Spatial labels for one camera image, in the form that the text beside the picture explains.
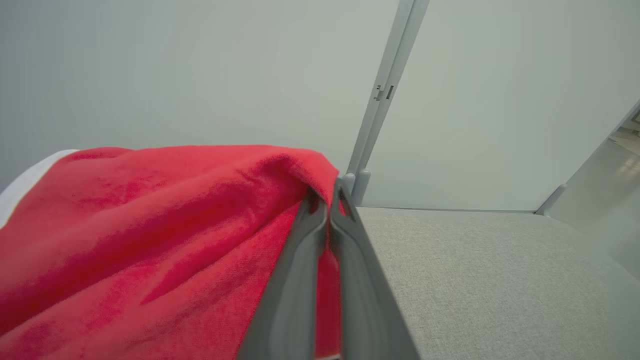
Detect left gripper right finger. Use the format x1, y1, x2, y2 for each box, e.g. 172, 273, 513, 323
329, 177, 421, 360

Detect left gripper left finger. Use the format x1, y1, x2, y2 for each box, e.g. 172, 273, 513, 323
237, 191, 329, 360

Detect red jersey white sleeves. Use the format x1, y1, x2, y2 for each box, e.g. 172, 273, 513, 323
0, 145, 346, 360

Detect grey fabric sofa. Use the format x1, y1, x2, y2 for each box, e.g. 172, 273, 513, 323
354, 206, 640, 360

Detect grey partition frame rail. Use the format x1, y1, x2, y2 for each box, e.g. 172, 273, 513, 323
534, 100, 640, 217

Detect grey partition post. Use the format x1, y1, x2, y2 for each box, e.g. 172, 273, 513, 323
345, 0, 431, 207

